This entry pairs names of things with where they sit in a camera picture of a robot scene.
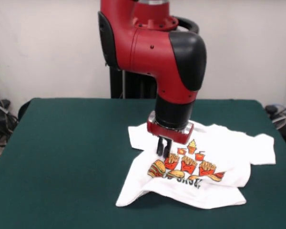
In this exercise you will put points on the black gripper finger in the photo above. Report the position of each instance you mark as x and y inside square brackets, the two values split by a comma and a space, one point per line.
[160, 146]
[167, 149]

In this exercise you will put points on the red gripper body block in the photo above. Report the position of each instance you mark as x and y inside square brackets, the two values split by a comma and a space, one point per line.
[171, 135]

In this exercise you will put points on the white printed t-shirt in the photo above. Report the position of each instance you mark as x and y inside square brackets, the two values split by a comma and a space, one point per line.
[228, 148]

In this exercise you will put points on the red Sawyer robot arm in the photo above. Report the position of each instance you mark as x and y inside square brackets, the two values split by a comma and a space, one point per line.
[152, 52]

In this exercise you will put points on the dark green table cloth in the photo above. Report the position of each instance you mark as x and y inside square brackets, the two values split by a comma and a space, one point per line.
[62, 167]

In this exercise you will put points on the black power adapter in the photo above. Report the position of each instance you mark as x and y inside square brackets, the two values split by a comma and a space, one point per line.
[4, 103]
[271, 109]

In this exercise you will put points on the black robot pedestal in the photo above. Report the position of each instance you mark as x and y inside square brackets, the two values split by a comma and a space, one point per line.
[133, 83]

